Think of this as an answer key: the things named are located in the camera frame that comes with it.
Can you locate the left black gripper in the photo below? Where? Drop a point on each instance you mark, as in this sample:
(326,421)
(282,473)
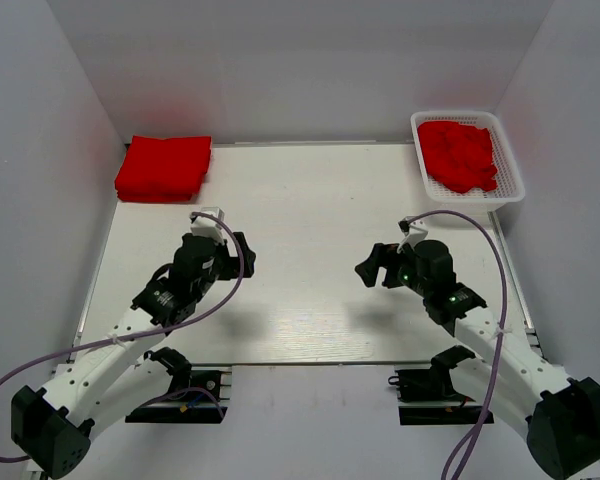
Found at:
(248,255)

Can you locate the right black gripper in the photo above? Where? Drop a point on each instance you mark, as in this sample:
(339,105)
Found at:
(369,269)

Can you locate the red t shirt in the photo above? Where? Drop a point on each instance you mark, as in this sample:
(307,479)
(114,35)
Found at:
(460,157)

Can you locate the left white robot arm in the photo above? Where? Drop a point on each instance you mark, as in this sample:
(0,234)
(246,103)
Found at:
(55,424)

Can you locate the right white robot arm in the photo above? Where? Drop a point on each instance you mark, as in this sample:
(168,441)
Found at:
(556,415)

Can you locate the folded red shirt stack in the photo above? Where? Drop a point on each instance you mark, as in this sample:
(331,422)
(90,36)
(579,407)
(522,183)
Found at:
(170,170)

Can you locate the white plastic mesh basket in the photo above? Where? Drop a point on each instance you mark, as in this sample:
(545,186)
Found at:
(510,187)

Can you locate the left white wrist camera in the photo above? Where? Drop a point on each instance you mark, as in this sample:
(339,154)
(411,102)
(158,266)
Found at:
(206,226)

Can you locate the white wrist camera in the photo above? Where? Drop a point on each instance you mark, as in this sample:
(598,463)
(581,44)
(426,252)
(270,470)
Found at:
(206,226)
(414,231)

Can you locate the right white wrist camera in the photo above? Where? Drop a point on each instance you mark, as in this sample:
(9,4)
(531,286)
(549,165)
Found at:
(414,231)

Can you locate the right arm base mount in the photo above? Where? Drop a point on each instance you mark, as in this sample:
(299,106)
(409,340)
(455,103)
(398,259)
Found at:
(426,396)

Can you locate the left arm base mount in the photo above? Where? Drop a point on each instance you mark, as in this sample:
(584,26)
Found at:
(193,395)

